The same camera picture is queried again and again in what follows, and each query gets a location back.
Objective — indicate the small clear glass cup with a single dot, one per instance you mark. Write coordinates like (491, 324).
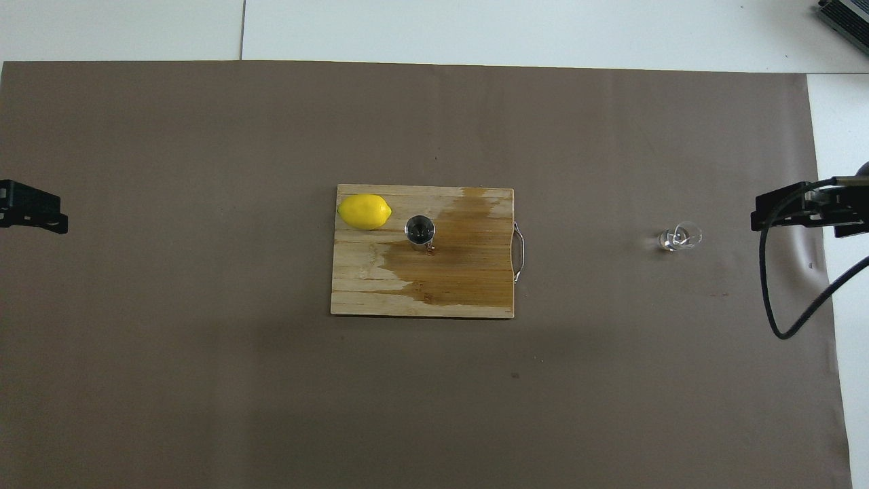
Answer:
(679, 238)

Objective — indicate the wooden cutting board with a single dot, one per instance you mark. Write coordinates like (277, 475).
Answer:
(461, 272)

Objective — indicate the brown paper table mat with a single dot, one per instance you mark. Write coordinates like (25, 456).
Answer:
(434, 407)

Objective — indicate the grey vented device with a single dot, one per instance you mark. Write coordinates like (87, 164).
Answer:
(848, 13)

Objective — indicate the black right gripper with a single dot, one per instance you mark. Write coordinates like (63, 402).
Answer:
(852, 207)

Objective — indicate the yellow lemon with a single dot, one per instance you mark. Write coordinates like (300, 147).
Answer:
(364, 212)

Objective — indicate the steel double jigger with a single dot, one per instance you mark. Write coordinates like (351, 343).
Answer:
(421, 231)

